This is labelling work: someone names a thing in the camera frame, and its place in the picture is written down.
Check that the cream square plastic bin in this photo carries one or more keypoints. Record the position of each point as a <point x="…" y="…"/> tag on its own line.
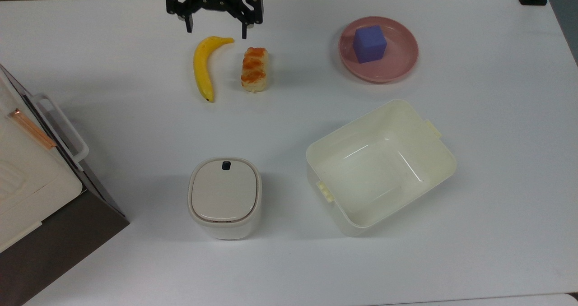
<point x="384" y="175"/>

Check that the cream lidded trash can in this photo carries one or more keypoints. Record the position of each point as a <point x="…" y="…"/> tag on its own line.
<point x="224" y="193"/>

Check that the pink plate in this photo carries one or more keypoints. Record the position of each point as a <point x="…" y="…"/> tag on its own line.
<point x="397" y="62"/>

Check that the cream plastic storage box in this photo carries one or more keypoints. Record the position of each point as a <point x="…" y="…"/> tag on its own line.
<point x="27" y="184"/>

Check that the yellow banana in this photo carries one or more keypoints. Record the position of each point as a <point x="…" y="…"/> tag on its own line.
<point x="202" y="69"/>

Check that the dark brown drawer cabinet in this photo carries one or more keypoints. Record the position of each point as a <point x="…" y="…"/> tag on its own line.
<point x="58" y="243"/>

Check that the glazed bread loaf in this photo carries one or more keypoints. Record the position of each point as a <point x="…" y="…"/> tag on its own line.
<point x="254" y="71"/>

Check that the purple cube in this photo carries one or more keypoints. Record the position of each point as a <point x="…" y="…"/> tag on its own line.
<point x="369" y="45"/>

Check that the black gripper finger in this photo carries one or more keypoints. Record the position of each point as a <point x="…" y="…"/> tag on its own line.
<point x="177" y="6"/>
<point x="253" y="8"/>

